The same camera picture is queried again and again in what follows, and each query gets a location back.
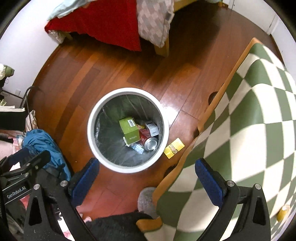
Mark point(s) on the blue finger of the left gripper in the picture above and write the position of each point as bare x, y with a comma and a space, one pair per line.
21, 157
37, 162

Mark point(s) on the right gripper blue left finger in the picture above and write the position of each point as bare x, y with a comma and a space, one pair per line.
71, 194

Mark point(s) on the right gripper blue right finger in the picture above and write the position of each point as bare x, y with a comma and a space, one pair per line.
221, 195

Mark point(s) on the fruit peel piece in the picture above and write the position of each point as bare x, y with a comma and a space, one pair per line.
283, 213

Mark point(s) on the yellow cigarette pack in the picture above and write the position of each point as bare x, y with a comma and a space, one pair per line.
173, 148

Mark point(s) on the blue red milk carton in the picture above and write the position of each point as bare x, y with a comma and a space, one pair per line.
137, 147

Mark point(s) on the green white box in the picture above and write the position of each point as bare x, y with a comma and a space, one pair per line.
130, 130

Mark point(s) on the red soda can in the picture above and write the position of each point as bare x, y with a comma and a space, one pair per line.
147, 141

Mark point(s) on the pink white box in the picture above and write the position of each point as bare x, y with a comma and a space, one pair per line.
152, 128

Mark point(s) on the yellow snack bag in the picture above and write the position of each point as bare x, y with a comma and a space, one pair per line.
140, 126

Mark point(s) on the white round trash bin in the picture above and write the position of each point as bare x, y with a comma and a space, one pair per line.
106, 139

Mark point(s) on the blue jacket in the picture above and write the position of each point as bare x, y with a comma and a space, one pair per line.
37, 141

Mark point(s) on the green white checkered tablecloth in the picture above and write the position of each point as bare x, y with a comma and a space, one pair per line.
248, 136

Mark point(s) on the grey pink slipper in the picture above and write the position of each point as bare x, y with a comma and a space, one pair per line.
145, 203

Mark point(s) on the light blue duvet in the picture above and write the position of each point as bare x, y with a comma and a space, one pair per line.
67, 7

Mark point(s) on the red bed sheet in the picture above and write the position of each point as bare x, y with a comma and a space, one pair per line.
111, 22

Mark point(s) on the checkered grey pink blanket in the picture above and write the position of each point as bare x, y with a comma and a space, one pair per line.
154, 18

